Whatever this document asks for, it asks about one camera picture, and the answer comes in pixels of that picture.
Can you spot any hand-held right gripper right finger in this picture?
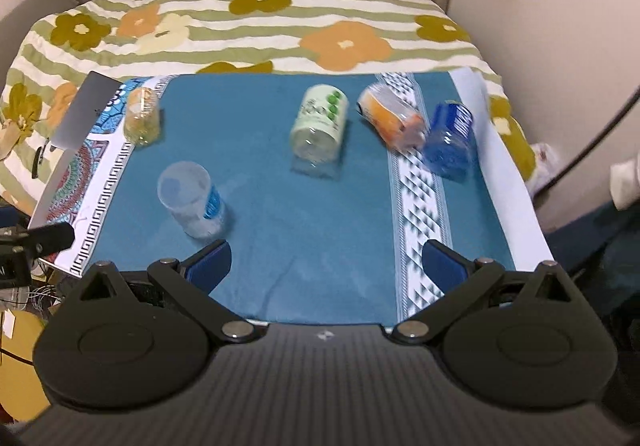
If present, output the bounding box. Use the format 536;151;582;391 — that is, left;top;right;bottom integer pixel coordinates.
387;241;576;344

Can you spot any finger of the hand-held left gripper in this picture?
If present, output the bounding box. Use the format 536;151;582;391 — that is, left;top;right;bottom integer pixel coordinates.
25;224;76;257

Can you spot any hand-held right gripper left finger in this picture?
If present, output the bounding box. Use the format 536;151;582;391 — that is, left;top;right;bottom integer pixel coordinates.
65;240;267;343

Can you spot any clear cup with blue label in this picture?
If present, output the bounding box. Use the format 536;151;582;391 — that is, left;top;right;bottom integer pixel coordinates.
157;162;227;240

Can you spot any blue translucent cup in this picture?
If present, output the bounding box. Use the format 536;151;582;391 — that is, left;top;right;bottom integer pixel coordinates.
423;100;475;183

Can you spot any clear cup with yellow print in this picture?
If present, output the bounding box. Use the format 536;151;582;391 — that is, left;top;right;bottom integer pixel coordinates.
123;86;162;147

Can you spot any clear cup with orange label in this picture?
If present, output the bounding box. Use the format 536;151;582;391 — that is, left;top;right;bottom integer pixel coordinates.
356;83;427;151

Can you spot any clear cup with green label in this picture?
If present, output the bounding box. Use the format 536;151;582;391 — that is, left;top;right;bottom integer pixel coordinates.
290;84;349;178

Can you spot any blue patterned cloth mat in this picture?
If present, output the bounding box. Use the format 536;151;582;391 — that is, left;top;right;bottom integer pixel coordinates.
27;67;554;327

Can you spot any grey laptop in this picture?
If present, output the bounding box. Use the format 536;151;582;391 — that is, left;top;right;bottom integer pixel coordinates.
49;71;125;153

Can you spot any white plastic bag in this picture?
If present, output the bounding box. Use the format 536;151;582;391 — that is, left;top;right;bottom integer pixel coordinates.
525;142;563;197

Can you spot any dark blue cloth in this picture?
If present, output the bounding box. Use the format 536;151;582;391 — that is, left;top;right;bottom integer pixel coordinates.
545;201;640;317

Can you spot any white cloth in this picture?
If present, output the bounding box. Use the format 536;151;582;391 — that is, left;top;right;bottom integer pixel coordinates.
610;161;640;211

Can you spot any grey upholstered headboard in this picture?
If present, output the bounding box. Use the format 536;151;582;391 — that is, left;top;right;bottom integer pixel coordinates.
0;0;81;76

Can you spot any floral striped blanket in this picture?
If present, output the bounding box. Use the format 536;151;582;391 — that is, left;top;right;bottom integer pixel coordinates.
0;0;538;217

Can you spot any black cable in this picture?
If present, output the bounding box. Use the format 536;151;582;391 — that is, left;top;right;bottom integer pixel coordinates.
532;86;640;199

